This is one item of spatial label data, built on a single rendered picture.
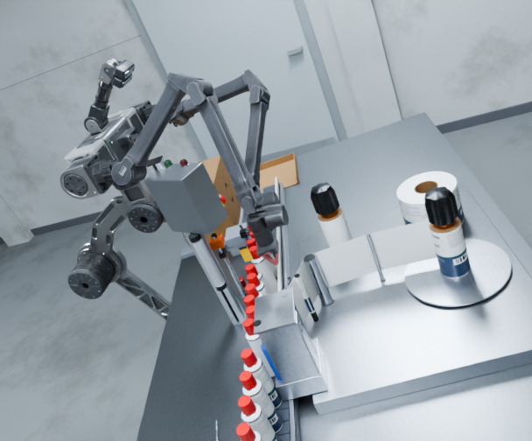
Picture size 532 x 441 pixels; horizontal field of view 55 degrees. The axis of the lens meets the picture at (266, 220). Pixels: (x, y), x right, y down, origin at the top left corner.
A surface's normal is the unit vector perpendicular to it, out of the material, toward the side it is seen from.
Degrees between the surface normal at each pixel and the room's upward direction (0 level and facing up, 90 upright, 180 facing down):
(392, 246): 90
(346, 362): 0
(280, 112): 90
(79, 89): 90
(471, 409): 0
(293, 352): 90
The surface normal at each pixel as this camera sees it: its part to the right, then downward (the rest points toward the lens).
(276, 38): -0.18, 0.57
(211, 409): -0.36, -0.80
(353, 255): 0.07, 0.49
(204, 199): 0.76, 0.05
